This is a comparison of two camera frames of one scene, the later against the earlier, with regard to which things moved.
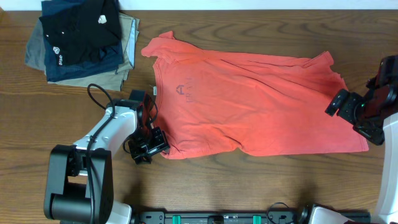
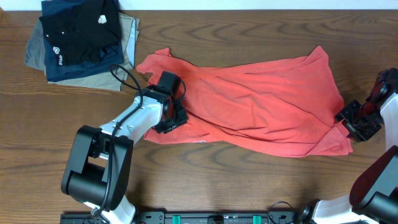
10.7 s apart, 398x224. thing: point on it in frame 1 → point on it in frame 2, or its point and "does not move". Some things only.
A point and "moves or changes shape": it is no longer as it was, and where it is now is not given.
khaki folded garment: (112, 79) does not move
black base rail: (304, 216) does not move
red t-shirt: (263, 106) moves or changes shape
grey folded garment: (35, 55) does not move
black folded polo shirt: (78, 32) does not move
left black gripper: (161, 143) → (183, 120)
